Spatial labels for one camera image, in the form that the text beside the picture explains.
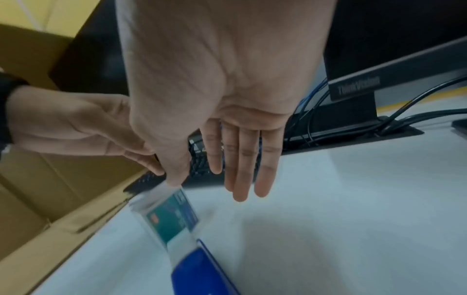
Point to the blue white stapler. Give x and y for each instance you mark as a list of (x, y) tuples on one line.
[(197, 270)]

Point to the black computer monitor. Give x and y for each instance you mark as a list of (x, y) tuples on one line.
[(95, 57), (394, 34)]

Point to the person's right hand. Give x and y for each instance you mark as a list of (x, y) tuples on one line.
[(219, 72)]

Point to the teal white staples box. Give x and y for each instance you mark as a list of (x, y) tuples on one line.
[(171, 219)]

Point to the black keyboard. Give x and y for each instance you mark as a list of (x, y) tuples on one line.
[(204, 180)]

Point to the person's left hand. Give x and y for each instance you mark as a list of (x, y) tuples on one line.
[(73, 121)]

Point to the brown cardboard box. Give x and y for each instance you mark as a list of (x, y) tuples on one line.
[(36, 196)]

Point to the black monitor stand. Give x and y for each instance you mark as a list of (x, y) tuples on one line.
[(354, 111)]

